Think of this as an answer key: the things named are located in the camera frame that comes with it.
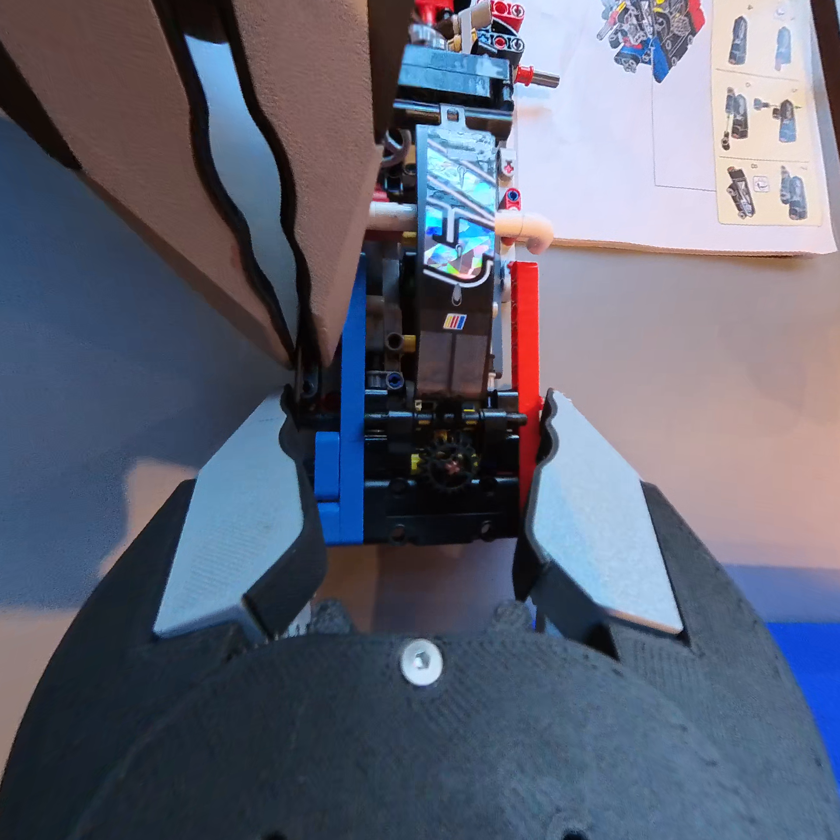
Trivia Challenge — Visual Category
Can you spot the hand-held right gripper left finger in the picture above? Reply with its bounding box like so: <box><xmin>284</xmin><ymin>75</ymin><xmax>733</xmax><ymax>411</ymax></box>
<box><xmin>153</xmin><ymin>386</ymin><xmax>329</xmax><ymax>641</ymax></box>

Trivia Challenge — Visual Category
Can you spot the blue plastic bin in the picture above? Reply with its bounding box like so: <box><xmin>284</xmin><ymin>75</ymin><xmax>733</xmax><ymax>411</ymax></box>
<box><xmin>764</xmin><ymin>620</ymin><xmax>840</xmax><ymax>756</ymax></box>

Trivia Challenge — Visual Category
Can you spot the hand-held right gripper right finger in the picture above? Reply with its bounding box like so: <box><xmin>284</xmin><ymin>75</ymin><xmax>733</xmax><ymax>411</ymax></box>
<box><xmin>514</xmin><ymin>388</ymin><xmax>686</xmax><ymax>658</ymax></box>

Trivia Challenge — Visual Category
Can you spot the building instruction booklet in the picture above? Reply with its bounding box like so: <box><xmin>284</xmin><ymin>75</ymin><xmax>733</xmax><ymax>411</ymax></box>
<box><xmin>511</xmin><ymin>0</ymin><xmax>840</xmax><ymax>258</ymax></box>

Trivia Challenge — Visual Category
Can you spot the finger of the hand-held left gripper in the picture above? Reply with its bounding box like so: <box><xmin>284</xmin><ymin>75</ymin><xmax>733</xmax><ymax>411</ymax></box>
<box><xmin>222</xmin><ymin>0</ymin><xmax>386</xmax><ymax>367</ymax></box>
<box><xmin>0</xmin><ymin>0</ymin><xmax>298</xmax><ymax>368</ymax></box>

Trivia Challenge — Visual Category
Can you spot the toy brick car model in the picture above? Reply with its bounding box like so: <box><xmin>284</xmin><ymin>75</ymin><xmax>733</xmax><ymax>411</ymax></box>
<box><xmin>287</xmin><ymin>0</ymin><xmax>562</xmax><ymax>547</ymax></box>

